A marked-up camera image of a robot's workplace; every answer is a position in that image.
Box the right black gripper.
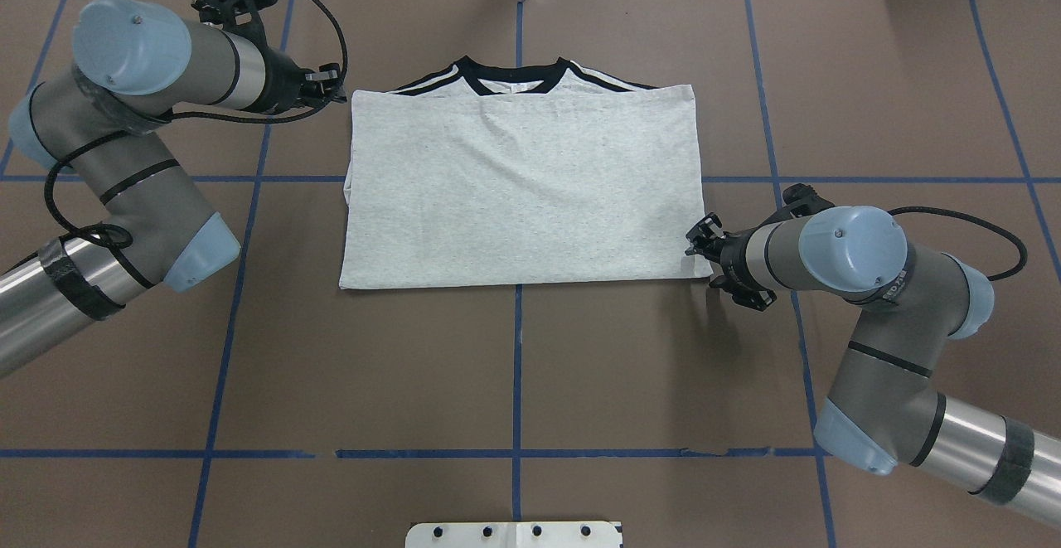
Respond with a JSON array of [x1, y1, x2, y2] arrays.
[[685, 211, 777, 313]]

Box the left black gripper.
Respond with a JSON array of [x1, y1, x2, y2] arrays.
[[263, 49, 348, 116]]

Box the grey cartoon print t-shirt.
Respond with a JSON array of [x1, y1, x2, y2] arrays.
[[338, 57, 713, 290]]

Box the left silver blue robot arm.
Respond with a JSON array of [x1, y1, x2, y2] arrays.
[[2, 0, 348, 376]]

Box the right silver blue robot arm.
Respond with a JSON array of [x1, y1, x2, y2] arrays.
[[686, 199, 1060, 526]]

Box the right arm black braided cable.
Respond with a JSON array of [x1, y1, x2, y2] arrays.
[[887, 205, 1030, 284]]

